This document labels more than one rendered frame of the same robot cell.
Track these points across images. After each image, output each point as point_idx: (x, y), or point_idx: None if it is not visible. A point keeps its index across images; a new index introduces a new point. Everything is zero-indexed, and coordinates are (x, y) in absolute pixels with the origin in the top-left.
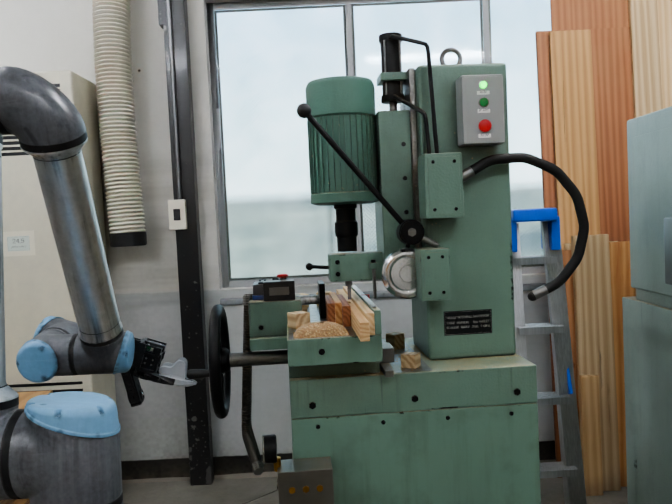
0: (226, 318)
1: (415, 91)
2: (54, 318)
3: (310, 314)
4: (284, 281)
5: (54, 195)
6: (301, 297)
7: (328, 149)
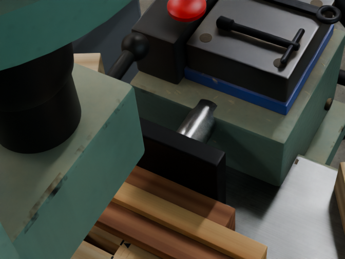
0: (343, 21)
1: None
2: None
3: (272, 213)
4: (147, 9)
5: None
6: (191, 111)
7: None
